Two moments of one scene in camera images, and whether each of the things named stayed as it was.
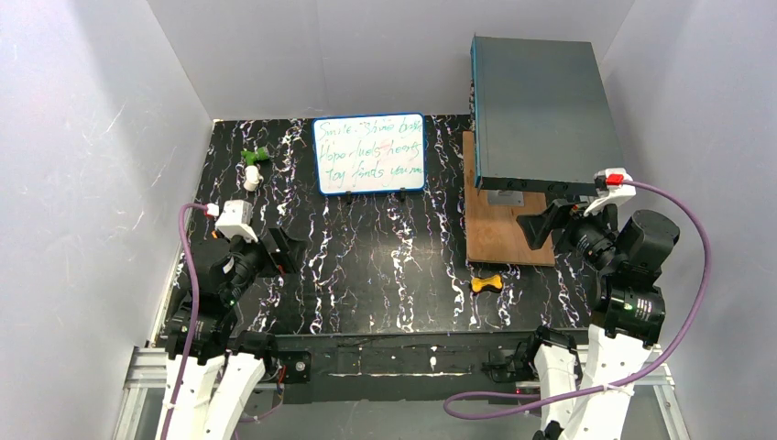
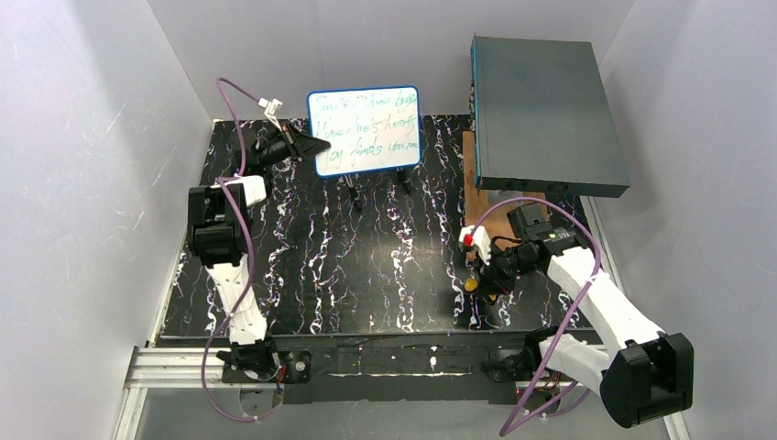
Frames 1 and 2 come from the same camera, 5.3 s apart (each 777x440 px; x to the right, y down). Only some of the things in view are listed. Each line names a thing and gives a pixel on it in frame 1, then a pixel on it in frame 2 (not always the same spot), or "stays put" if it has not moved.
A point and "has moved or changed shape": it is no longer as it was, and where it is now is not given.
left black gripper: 274,250 -> 291,144
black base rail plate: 433,366 stays put
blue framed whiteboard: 373,153 has moved or changed shape
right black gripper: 567,224 -> 493,274
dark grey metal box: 542,120 stays put
